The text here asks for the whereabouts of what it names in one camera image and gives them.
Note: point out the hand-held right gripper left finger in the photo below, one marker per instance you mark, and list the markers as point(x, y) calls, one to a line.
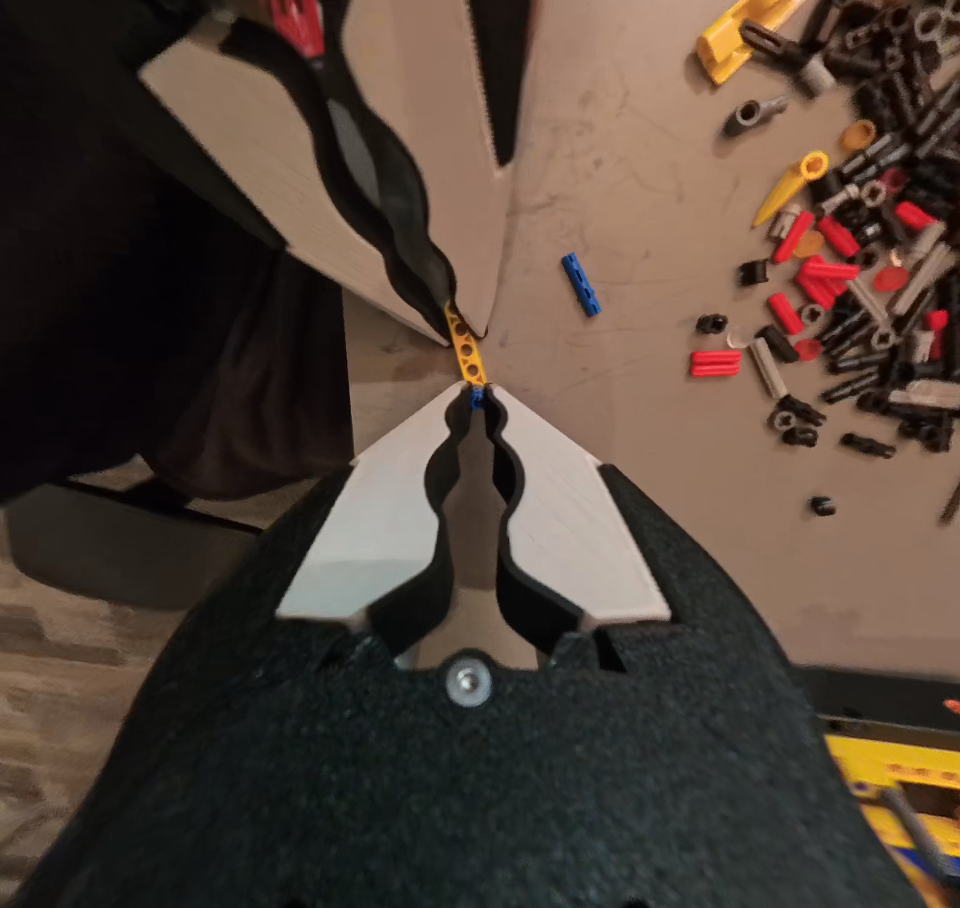
point(375, 525)

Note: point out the pile of small toy pieces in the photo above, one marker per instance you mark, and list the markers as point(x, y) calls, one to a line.
point(900, 173)

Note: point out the yellow black toy model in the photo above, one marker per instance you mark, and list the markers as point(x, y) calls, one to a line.
point(885, 758)

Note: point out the yellow toy beam with holes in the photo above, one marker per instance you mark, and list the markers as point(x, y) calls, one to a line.
point(466, 345)

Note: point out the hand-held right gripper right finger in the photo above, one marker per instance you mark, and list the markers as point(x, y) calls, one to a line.
point(577, 533)

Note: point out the yellow toy tooth piece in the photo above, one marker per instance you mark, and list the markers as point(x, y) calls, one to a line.
point(795, 184)

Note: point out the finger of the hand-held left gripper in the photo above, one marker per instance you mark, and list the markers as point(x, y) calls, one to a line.
point(262, 165)
point(435, 83)

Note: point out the red ribbed toy brick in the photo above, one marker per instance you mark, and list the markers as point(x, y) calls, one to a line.
point(716, 363)

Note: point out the blue toy pin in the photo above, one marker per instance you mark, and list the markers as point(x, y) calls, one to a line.
point(477, 396)

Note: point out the yellow toy panel with holes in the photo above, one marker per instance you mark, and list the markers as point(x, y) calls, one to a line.
point(750, 19)

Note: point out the black toy pin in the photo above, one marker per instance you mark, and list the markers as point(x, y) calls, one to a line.
point(868, 445)

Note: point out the red ribbed plastic piece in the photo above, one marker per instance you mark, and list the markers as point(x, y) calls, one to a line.
point(292, 19)

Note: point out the grey black toy connector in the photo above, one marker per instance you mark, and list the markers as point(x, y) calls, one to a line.
point(754, 114)

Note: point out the person's dark clothing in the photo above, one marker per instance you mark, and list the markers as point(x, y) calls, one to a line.
point(187, 383)

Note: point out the blue short toy beam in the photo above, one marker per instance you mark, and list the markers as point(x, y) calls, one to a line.
point(581, 285)

